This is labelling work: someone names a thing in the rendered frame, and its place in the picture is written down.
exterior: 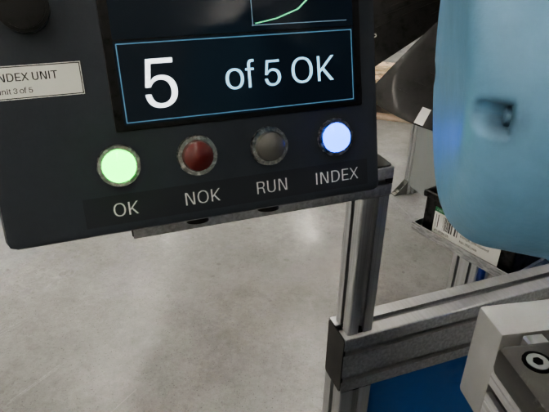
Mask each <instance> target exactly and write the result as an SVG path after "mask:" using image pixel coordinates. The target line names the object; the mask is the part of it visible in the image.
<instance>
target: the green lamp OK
mask: <svg viewBox="0 0 549 412"><path fill-rule="evenodd" d="M96 169H97V172H98V174H99V176H100V178H101V179H102V180H103V181H104V182H106V183H107V184H109V185H111V186H127V185H129V184H131V183H133V182H134V181H135V180H136V179H137V177H138V175H139V173H140V170H141V161H140V158H139V156H138V154H137V153H136V152H135V151H134V150H133V149H132V148H131V147H129V146H126V145H122V144H115V145H111V146H108V147H106V148H105V149H103V150H102V151H101V153H100V154H99V156H98V158H97V161H96Z"/></svg>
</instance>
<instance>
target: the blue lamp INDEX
mask: <svg viewBox="0 0 549 412"><path fill-rule="evenodd" d="M352 140H353V132H352V129H351V127H350V125H349V124H348V123H347V122H346V121H344V120H342V119H338V118H333V119H329V120H327V121H326V122H325V123H323V125H322V126H321V127H320V129H319V133H318V144H319V148H320V149H321V150H322V151H323V152H324V153H325V154H327V155H331V156H337V155H342V154H344V153H345V152H346V151H348V149H349V148H350V145H351V143H352Z"/></svg>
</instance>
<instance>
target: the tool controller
mask: <svg viewBox="0 0 549 412"><path fill-rule="evenodd" d="M185 37H195V41H196V49H197V57H198V64H199V78H200V86H201V93H202V101H203V115H204V118H197V119H183V120H176V121H167V122H160V123H146V124H138V125H131V126H125V124H124V118H123V108H122V102H121V96H120V91H119V85H118V75H117V70H116V64H115V58H114V48H113V42H119V41H132V40H146V39H160V38H185ZM333 118H338V119H342V120H344V121H346V122H347V123H348V124H349V125H350V127H351V129H352V132H353V140H352V143H351V145H350V148H349V149H348V151H346V152H345V153H344V154H340V155H337V156H331V155H328V154H325V153H324V152H323V151H322V150H321V149H320V148H319V144H318V133H319V129H320V127H321V126H322V125H323V123H325V122H326V121H327V120H329V119H333ZM266 126H273V127H276V128H278V129H280V130H281V131H282V132H283V133H284V135H285V136H286V137H287V139H288V151H287V154H286V155H285V157H284V158H283V159H282V160H281V161H280V162H279V163H277V164H273V165H264V164H261V163H258V162H257V161H256V160H255V159H254V158H253V157H252V153H251V150H250V143H251V139H252V136H253V135H254V133H255V132H256V131H257V130H258V129H260V128H263V127H266ZM192 135H203V136H206V137H208V138H209V139H210V140H211V141H212V142H213V143H214V145H215V147H216V150H217V161H216V164H215V166H214V168H213V169H212V170H211V171H210V172H208V173H206V174H203V175H200V176H195V175H190V174H189V173H187V172H185V171H183V170H182V168H181V167H180V165H179V163H178V162H177V158H176V152H177V149H178V147H179V145H180V144H181V142H182V141H183V140H184V139H186V138H187V137H189V136H192ZM115 144H122V145H126V146H129V147H131V148H132V149H133V150H134V151H135V152H136V153H137V154H138V156H139V158H140V161H141V170H140V173H139V175H138V177H137V179H136V180H135V181H134V182H133V183H131V184H129V185H127V186H111V185H109V184H107V183H106V182H104V181H103V180H102V179H101V178H100V176H99V174H98V172H97V169H96V161H97V158H98V156H99V154H100V153H101V151H102V150H103V149H105V148H106V147H108V146H111V145H115ZM377 184H378V167H377V110H376V80H375V51H374V21H373V0H0V218H1V222H2V228H3V233H4V236H5V241H6V243H7V245H8V246H9V248H10V249H17V250H20V249H29V248H34V247H39V246H43V245H49V244H58V243H63V242H68V241H73V240H82V239H87V238H91V237H97V236H102V235H111V234H116V233H121V232H126V231H135V230H140V229H145V228H150V227H155V226H164V225H169V224H174V223H179V222H186V223H188V224H201V223H205V222H208V221H209V219H208V218H209V217H217V216H222V215H227V214H232V213H241V212H246V211H251V210H256V209H257V210H258V211H260V212H273V211H276V210H278V209H279V206H280V205H285V204H294V203H299V202H304V201H309V200H314V199H323V198H328V197H333V196H338V195H347V194H352V193H357V192H362V191H367V190H373V189H375V188H376V187H377Z"/></svg>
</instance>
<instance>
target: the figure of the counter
mask: <svg viewBox="0 0 549 412"><path fill-rule="evenodd" d="M113 48H114V58H115V64H116V70H117V75H118V85H119V91H120V96H121V102H122V108H123V118H124V124H125V126H131V125H138V124H146V123H160V122H167V121H176V120H183V119H197V118H204V115H203V101H202V93H201V86H200V78H199V64H198V57H197V49H196V41H195V37H185V38H160V39H146V40H132V41H119V42H113Z"/></svg>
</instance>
